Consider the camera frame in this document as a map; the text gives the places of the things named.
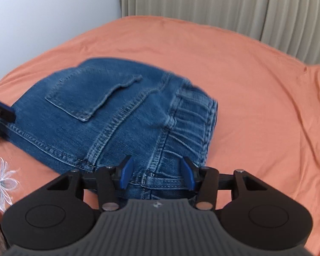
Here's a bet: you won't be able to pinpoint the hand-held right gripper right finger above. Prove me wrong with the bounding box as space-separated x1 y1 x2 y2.
180 157 267 211

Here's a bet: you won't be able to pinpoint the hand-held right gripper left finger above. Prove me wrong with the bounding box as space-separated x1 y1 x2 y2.
47 155 135 212

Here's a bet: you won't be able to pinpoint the blue denim pants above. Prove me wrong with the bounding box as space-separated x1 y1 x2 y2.
0 57 219 201

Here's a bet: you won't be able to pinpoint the orange bed sheet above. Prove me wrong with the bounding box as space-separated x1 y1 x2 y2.
0 15 320 256

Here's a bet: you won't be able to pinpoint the beige pleated curtain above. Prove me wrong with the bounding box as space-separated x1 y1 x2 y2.
119 0 320 72

